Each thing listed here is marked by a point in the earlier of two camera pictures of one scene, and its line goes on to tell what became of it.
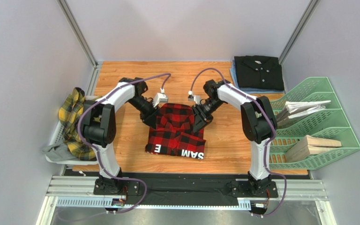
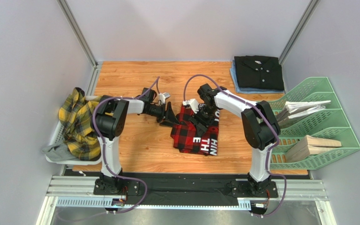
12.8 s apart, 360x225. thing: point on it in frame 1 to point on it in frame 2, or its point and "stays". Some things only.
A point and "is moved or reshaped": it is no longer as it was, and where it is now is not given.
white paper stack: (294, 108) stays
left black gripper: (149, 117) to (168, 118)
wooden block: (309, 146) stays
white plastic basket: (58, 135) stays
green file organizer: (330, 123) stays
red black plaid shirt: (174, 134) is moved or reshaped
